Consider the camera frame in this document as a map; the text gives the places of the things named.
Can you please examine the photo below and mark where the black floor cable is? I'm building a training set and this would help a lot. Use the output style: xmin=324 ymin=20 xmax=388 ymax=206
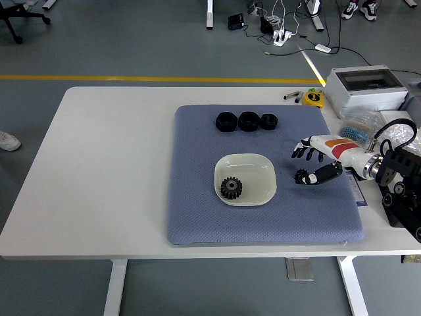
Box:
xmin=264 ymin=0 xmax=374 ymax=66

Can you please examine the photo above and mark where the white power strip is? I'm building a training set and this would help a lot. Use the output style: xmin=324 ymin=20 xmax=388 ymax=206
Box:
xmin=272 ymin=29 xmax=295 ymax=47

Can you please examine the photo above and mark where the blue-grey textured mat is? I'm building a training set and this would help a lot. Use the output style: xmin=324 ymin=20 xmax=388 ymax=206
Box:
xmin=165 ymin=104 xmax=365 ymax=247

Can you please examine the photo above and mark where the black box device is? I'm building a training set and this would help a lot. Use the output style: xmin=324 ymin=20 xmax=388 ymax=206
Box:
xmin=227 ymin=13 xmax=245 ymax=31

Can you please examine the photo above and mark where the metal floor plate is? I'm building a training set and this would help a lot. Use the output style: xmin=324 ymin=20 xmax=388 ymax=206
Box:
xmin=285 ymin=257 xmax=314 ymax=282

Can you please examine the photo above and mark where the white table leg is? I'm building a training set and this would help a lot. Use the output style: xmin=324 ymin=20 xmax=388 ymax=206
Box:
xmin=103 ymin=259 xmax=128 ymax=316
xmin=337 ymin=255 xmax=369 ymax=316

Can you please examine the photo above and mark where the black office chair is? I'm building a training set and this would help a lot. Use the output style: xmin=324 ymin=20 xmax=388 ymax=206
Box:
xmin=0 ymin=0 xmax=52 ymax=45

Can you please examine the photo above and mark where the person's white shoe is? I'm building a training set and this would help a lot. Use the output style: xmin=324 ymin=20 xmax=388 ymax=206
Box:
xmin=0 ymin=130 xmax=22 ymax=152

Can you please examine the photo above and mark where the small black hex nut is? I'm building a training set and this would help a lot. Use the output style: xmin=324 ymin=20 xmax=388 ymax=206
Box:
xmin=260 ymin=113 xmax=280 ymax=132

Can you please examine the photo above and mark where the large black hex nut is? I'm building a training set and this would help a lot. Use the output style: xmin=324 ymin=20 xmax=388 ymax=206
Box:
xmin=215 ymin=111 xmax=237 ymax=133
xmin=237 ymin=111 xmax=260 ymax=133

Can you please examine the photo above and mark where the white flat box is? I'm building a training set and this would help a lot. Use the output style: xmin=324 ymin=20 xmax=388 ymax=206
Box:
xmin=380 ymin=110 xmax=412 ymax=123

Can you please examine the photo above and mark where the large black gear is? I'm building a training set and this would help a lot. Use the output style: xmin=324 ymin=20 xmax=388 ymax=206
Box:
xmin=219 ymin=176 xmax=243 ymax=201

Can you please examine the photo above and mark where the white square plate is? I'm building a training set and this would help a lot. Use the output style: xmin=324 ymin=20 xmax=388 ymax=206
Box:
xmin=214 ymin=153 xmax=276 ymax=207

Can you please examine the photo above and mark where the bag of blue resistors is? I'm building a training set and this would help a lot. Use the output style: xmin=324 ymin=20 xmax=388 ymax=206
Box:
xmin=337 ymin=110 xmax=384 ymax=149

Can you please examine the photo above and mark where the white cable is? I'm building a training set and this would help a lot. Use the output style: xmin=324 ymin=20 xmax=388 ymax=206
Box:
xmin=272 ymin=0 xmax=301 ymax=34

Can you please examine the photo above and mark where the purple white card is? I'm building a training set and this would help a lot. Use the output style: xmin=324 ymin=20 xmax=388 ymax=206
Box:
xmin=345 ymin=172 xmax=368 ymax=207

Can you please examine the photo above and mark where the clear bag of parts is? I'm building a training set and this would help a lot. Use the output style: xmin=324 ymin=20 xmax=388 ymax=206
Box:
xmin=383 ymin=122 xmax=421 ymax=155

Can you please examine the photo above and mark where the yellow floor tape line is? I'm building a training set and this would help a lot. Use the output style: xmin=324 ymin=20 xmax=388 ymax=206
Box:
xmin=0 ymin=74 xmax=328 ymax=83

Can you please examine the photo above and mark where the person's black white sneaker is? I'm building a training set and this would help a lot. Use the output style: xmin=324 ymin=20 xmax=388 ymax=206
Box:
xmin=359 ymin=0 xmax=378 ymax=21
xmin=341 ymin=0 xmax=359 ymax=20

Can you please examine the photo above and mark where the black power brick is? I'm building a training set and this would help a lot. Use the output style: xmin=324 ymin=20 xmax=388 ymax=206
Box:
xmin=259 ymin=16 xmax=274 ymax=34

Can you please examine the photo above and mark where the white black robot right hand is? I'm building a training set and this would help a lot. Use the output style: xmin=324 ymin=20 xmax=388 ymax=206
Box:
xmin=291 ymin=134 xmax=372 ymax=186

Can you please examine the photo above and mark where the yellow tape measure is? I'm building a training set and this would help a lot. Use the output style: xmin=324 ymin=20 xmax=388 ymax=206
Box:
xmin=302 ymin=88 xmax=325 ymax=109

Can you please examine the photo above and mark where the grey electrical enclosure box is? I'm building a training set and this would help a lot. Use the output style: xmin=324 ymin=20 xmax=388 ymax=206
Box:
xmin=322 ymin=65 xmax=409 ymax=119

